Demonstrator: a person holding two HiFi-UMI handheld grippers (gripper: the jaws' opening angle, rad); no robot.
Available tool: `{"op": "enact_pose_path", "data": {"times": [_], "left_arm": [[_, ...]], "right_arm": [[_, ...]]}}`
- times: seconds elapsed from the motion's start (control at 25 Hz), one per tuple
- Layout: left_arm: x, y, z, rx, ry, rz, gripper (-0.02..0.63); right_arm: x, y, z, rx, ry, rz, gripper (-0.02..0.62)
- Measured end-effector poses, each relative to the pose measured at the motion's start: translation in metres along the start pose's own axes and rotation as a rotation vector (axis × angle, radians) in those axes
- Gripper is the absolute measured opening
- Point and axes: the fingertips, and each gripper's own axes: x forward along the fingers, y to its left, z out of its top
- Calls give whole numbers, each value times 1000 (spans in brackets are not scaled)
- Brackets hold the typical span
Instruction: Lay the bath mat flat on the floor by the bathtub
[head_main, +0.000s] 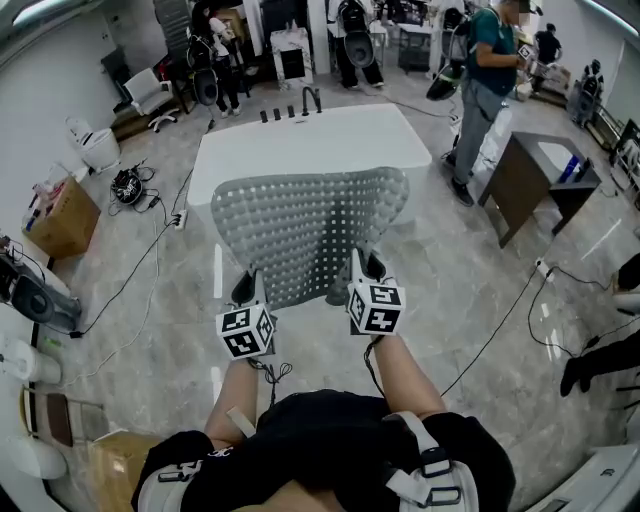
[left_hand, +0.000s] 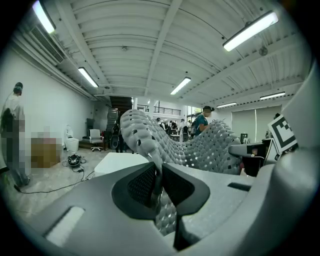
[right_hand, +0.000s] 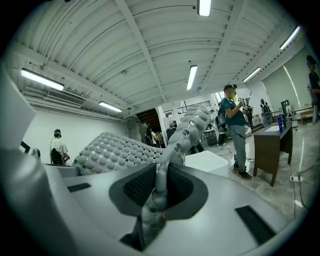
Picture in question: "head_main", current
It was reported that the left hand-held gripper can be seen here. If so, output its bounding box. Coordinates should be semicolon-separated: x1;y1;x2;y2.
215;270;278;362

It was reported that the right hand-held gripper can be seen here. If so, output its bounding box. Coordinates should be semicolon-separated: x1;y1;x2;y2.
346;247;407;337

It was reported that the grey perforated bath mat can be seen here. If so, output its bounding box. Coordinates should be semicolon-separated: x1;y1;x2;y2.
210;166;411;311

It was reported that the person's left forearm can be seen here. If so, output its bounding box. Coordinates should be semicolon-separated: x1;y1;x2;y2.
203;357;265;451

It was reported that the person's right forearm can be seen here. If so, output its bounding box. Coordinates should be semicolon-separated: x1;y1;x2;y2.
367;333;449;422

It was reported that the white bathtub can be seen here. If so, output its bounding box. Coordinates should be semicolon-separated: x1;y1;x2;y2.
189;103;434;237

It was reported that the person's black shirt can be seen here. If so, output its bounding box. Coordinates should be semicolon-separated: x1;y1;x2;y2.
132;389;517;512

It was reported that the person's white harness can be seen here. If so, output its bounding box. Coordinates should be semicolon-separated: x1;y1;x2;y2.
135;405;482;512

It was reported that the dark wooden vanity cabinet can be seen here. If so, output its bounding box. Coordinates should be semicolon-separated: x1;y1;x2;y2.
478;130;604;250

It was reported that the black bathtub faucet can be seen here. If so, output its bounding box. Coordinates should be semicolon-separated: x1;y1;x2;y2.
301;86;324;117

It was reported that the brown cardboard box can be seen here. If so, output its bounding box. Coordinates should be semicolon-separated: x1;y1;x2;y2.
21;174;103;261

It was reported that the white toilet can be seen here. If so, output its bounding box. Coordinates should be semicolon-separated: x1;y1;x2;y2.
64;115;123;176

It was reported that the grey pod device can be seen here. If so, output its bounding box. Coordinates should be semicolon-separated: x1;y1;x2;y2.
8;273;84;335

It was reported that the brown cardboard sheet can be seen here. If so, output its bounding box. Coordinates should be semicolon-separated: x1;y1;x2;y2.
87;432;167;512

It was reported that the white marble cabinet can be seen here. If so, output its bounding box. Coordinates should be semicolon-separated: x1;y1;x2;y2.
269;27;316;92

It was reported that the white office chair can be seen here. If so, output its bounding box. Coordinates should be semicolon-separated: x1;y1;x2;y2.
122;67;182;134

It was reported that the wooden stool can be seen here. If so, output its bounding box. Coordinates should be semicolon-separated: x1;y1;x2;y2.
19;384;107;452

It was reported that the white appliance with green light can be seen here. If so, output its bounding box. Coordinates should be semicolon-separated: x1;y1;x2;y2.
0;333;64;387

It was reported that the grey shutter panel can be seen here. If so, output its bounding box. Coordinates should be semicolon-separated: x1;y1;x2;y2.
152;0;194;67

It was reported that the ceiling light strip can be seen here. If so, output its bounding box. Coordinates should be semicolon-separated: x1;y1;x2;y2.
10;0;104;27

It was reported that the left hand-held gripper cable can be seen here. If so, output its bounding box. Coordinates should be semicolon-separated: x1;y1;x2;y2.
246;358;294;407

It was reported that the hand-held gripper cable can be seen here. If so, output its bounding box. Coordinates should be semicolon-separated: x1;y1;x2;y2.
364;335;389;401
246;358;294;407

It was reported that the right hand-held gripper cable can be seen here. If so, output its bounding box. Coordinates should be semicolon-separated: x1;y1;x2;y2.
364;335;389;401

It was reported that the white cable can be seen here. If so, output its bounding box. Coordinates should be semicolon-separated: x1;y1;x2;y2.
59;218;162;389

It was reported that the black power cable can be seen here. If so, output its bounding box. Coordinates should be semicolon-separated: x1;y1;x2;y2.
71;218;182;340

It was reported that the long black cable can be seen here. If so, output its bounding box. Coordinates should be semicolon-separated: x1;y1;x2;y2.
439;271;550;398

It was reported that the looped black cable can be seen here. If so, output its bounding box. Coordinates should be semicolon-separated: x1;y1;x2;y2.
526;264;640;359

